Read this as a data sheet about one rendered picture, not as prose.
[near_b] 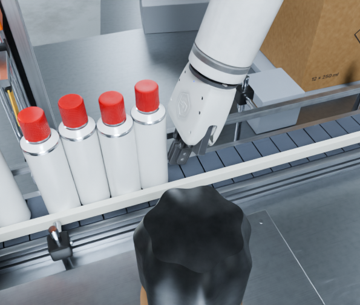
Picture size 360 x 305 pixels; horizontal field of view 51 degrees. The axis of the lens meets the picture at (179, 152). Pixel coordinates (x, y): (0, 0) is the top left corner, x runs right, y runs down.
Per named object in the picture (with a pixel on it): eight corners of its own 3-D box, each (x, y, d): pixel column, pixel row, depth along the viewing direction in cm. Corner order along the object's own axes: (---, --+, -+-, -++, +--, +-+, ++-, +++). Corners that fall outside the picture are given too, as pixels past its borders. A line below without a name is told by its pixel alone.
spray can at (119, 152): (123, 212, 61) (104, 115, 46) (104, 193, 64) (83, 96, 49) (147, 195, 63) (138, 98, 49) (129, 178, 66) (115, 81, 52)
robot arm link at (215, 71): (184, 31, 52) (177, 51, 54) (209, 64, 46) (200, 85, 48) (233, 40, 56) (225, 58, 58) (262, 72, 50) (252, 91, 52)
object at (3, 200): (-2, 238, 58) (-64, 142, 43) (-3, 211, 61) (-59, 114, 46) (32, 228, 59) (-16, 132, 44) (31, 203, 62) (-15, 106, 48)
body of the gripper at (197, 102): (181, 43, 54) (158, 107, 60) (208, 83, 47) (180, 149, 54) (224, 51, 57) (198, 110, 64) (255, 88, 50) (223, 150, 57)
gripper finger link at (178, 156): (180, 130, 58) (167, 161, 62) (187, 143, 56) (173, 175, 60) (198, 131, 60) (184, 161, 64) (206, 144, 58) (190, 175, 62)
